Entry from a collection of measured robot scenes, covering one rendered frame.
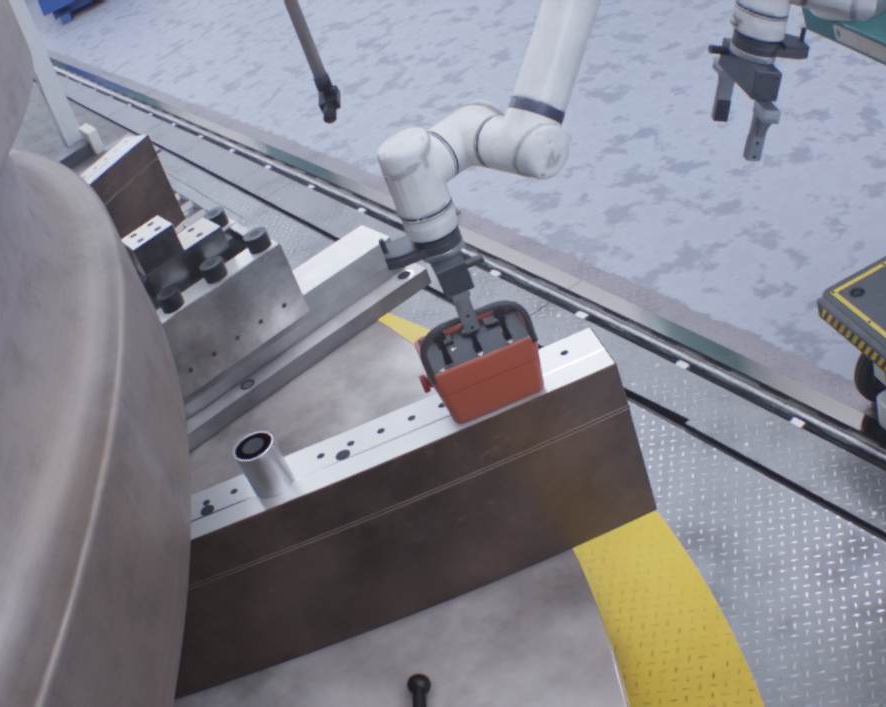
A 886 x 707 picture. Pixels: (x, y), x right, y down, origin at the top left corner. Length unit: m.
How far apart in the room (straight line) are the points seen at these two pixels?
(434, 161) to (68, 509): 0.77
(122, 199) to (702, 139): 2.09
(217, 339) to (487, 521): 1.03
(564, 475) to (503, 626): 0.31
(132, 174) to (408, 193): 2.49
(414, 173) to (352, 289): 1.45
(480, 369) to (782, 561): 0.92
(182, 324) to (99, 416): 1.22
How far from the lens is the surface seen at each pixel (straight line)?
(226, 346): 3.02
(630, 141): 4.44
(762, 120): 1.76
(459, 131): 1.87
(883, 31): 2.32
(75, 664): 1.42
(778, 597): 2.56
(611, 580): 2.70
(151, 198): 4.29
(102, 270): 2.19
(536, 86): 1.79
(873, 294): 2.79
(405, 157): 1.81
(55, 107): 7.16
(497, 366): 2.06
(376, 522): 2.19
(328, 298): 3.22
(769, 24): 1.76
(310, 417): 2.99
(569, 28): 1.81
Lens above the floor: 1.93
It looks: 32 degrees down
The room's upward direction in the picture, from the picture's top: 21 degrees counter-clockwise
